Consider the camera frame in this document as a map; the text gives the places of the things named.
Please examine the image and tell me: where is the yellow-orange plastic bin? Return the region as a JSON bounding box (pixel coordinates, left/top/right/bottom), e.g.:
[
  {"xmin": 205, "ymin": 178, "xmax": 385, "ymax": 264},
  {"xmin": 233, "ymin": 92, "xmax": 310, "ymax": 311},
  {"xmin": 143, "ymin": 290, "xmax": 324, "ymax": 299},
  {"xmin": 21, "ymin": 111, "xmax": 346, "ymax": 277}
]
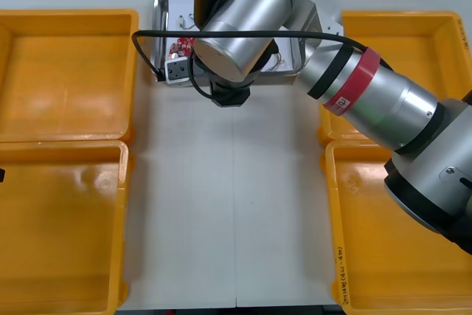
[
  {"xmin": 318, "ymin": 10, "xmax": 472, "ymax": 147},
  {"xmin": 0, "ymin": 140, "xmax": 131, "ymax": 314},
  {"xmin": 0, "ymin": 8, "xmax": 142, "ymax": 144},
  {"xmin": 320, "ymin": 139, "xmax": 472, "ymax": 315}
]

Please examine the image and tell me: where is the steel tray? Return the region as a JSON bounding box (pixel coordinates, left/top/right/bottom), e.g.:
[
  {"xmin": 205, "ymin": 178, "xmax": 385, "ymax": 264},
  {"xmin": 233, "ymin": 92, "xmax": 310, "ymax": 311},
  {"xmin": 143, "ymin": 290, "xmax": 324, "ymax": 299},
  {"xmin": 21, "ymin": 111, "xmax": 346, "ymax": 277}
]
[{"xmin": 153, "ymin": 0, "xmax": 309, "ymax": 77}]

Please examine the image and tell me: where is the red-black wire harness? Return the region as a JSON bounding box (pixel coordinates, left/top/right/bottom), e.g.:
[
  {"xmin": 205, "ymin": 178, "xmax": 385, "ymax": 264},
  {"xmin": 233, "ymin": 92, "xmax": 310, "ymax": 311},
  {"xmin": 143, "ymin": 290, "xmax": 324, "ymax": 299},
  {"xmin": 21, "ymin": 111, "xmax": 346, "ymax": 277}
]
[{"xmin": 263, "ymin": 50, "xmax": 293, "ymax": 73}]

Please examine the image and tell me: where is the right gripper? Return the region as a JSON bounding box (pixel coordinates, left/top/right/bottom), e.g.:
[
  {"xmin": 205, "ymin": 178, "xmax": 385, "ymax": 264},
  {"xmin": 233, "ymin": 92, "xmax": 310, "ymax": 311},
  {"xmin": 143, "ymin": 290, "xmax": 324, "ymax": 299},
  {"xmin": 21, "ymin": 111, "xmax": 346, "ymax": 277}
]
[{"xmin": 210, "ymin": 83, "xmax": 252, "ymax": 108}]

